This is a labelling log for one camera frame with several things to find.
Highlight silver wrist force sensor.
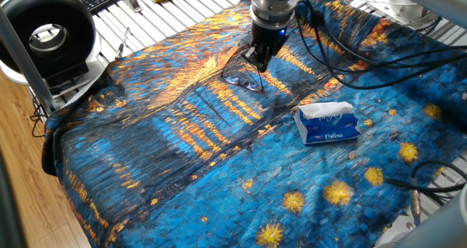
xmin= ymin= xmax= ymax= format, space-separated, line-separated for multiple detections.
xmin=249 ymin=0 xmax=300 ymax=31

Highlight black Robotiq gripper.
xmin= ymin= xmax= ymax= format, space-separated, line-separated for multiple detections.
xmin=242 ymin=20 xmax=290 ymax=73

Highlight black ring light cable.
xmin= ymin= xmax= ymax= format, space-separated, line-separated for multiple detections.
xmin=28 ymin=94 xmax=50 ymax=139

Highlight red thin-frame glasses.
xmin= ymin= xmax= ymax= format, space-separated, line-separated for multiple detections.
xmin=220 ymin=50 xmax=266 ymax=94

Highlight blue white tissue pack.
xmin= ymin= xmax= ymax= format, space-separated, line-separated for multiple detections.
xmin=293 ymin=101 xmax=362 ymax=147

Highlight perforated aluminium plate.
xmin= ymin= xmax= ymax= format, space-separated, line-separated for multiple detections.
xmin=350 ymin=0 xmax=443 ymax=32

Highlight thin metal hand tool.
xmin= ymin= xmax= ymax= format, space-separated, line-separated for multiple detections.
xmin=114 ymin=26 xmax=132 ymax=61

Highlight starry night painted tablecloth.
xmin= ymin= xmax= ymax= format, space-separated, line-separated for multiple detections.
xmin=41 ymin=0 xmax=467 ymax=248

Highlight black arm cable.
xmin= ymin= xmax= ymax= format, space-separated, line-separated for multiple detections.
xmin=294 ymin=0 xmax=467 ymax=90

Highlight black base cable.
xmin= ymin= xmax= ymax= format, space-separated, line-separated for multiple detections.
xmin=384 ymin=160 xmax=467 ymax=206

